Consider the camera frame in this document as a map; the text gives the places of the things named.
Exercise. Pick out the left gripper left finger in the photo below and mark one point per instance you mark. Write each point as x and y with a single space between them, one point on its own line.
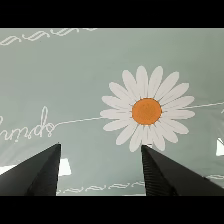
36 173

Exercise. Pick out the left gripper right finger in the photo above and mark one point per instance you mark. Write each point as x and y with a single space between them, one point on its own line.
173 178

